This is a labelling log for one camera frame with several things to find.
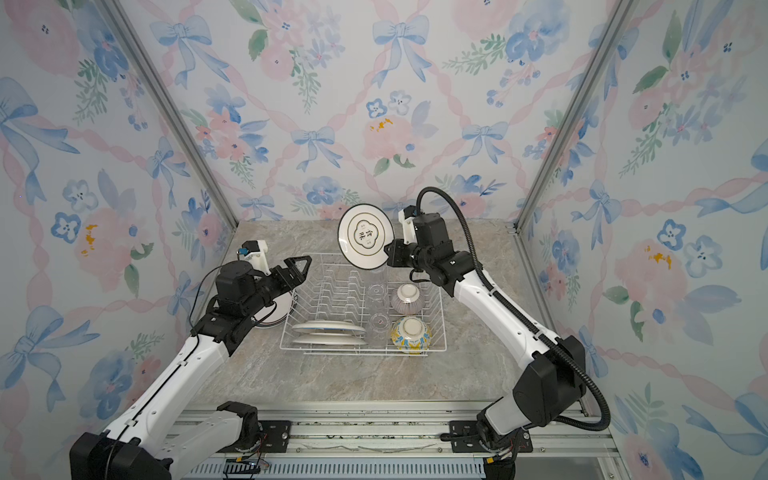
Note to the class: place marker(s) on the right corner aluminium post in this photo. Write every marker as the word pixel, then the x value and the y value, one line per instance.
pixel 614 27

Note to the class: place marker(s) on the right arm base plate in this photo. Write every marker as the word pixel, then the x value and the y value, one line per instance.
pixel 466 436

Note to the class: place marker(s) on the white wire dish rack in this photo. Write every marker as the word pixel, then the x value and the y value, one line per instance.
pixel 335 291

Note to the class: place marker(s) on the green red rimmed plate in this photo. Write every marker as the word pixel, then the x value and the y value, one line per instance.
pixel 276 314

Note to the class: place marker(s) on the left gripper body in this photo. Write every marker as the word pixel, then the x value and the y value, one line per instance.
pixel 266 289

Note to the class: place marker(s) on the plain white plate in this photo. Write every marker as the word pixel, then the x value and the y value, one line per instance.
pixel 330 339

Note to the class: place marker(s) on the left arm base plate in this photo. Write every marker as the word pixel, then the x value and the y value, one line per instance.
pixel 271 436

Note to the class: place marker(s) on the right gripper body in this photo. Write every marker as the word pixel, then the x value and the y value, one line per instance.
pixel 409 257

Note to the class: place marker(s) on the watermelon pattern plate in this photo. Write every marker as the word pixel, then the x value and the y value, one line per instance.
pixel 329 326

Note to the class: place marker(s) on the striped grey bowl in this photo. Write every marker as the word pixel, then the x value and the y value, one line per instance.
pixel 407 300

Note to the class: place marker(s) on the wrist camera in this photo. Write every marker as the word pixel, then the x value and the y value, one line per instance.
pixel 254 252
pixel 406 218

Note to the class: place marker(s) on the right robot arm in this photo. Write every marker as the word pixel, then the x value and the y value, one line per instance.
pixel 549 383

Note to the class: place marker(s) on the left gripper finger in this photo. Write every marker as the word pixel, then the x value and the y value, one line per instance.
pixel 284 283
pixel 298 267

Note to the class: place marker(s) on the clear glass near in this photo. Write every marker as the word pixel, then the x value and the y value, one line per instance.
pixel 379 323

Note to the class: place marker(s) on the white plate dark rim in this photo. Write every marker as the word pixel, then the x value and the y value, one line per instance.
pixel 363 232

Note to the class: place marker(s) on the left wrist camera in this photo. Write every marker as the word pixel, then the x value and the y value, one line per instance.
pixel 254 252

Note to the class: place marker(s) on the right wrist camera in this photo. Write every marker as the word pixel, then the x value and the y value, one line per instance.
pixel 406 218

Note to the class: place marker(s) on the yellow blue floral bowl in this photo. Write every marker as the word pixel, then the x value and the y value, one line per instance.
pixel 411 335

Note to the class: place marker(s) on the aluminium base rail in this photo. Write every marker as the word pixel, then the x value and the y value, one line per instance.
pixel 403 428

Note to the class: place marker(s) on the left corner aluminium post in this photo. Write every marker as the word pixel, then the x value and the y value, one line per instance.
pixel 117 18

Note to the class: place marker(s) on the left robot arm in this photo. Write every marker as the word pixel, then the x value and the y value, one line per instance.
pixel 136 446

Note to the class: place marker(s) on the corner aluminium post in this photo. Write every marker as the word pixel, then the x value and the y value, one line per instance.
pixel 117 18
pixel 614 27

